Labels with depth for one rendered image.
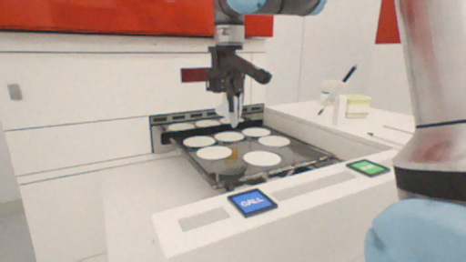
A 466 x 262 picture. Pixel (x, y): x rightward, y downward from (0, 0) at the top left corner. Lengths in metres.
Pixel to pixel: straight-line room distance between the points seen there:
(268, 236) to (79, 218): 0.73
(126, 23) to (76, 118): 0.31
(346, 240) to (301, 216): 0.13
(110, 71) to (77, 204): 0.42
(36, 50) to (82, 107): 0.17
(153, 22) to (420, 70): 0.74
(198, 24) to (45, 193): 0.67
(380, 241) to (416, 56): 0.11
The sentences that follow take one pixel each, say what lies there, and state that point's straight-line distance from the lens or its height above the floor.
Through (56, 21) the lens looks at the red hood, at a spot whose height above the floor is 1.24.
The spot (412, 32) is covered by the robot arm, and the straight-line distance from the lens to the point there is 0.19.
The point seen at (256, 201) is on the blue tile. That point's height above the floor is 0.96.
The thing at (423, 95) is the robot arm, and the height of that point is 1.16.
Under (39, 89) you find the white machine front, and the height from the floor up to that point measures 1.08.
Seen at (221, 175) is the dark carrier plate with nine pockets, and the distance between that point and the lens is 0.63.
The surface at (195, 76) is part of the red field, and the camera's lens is 0.93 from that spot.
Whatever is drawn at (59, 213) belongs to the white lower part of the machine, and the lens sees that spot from 1.01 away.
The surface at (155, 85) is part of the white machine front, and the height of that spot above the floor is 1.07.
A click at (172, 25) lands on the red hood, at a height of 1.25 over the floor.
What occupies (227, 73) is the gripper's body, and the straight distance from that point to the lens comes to 0.67.
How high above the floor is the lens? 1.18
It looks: 16 degrees down
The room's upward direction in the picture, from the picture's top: straight up
